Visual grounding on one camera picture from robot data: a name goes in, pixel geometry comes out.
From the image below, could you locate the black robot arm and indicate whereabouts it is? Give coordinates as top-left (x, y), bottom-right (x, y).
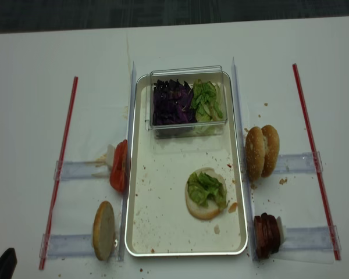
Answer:
top-left (0, 248), bottom-right (17, 279)

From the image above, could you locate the shredded purple cabbage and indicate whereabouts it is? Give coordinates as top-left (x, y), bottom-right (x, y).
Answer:
top-left (152, 79), bottom-right (197, 126)

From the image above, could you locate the left red straw strip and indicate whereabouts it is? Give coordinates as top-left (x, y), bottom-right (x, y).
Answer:
top-left (38, 76), bottom-right (79, 270)

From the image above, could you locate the clear holder lower left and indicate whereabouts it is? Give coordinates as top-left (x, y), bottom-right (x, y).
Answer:
top-left (39, 234), bottom-right (95, 259)

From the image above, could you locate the bottom bun on tray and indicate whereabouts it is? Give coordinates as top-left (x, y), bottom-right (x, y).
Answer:
top-left (185, 167), bottom-right (223, 220)

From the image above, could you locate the white rectangular metal tray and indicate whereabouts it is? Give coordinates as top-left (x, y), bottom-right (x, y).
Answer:
top-left (125, 74), bottom-right (248, 257)

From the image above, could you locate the white paper behind patties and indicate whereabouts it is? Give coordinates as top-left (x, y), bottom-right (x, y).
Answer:
top-left (276, 216), bottom-right (286, 245)

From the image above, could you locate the clear holder upper left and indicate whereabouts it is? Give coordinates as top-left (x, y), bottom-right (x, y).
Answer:
top-left (54, 161), bottom-right (110, 181)

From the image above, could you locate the upright bun half left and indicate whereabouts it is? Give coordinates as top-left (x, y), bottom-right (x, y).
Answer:
top-left (92, 201), bottom-right (115, 261)

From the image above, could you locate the sesame bun left half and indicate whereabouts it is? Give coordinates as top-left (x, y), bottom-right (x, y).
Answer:
top-left (245, 126), bottom-right (266, 181)

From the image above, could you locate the clear holder lower right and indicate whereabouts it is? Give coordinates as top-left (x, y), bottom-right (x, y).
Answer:
top-left (273, 226), bottom-right (341, 264)

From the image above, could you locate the clear holder upper right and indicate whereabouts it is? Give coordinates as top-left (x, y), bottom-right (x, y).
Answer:
top-left (273, 152), bottom-right (323, 174)

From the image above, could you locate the right red straw strip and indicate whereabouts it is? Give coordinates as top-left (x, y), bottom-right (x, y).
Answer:
top-left (292, 63), bottom-right (341, 261)

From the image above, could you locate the shredded green lettuce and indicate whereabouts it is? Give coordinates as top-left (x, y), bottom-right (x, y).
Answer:
top-left (191, 79), bottom-right (223, 122)

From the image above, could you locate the green lettuce leaf on bun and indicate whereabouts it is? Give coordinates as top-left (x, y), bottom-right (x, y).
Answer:
top-left (187, 170), bottom-right (227, 211)

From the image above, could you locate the red straw strip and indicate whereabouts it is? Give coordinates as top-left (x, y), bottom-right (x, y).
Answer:
top-left (292, 63), bottom-right (341, 261)
top-left (38, 76), bottom-right (79, 270)

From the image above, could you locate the red tomato slices stack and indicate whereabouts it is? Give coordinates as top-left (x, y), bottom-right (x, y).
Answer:
top-left (109, 139), bottom-right (127, 193)

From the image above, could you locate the clear holder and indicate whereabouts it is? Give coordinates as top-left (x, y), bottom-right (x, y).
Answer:
top-left (54, 161), bottom-right (110, 181)
top-left (39, 234), bottom-right (95, 259)
top-left (273, 226), bottom-right (341, 264)
top-left (273, 152), bottom-right (323, 174)

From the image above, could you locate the clear plastic salad container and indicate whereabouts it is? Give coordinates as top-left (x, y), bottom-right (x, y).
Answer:
top-left (145, 65), bottom-right (227, 139)

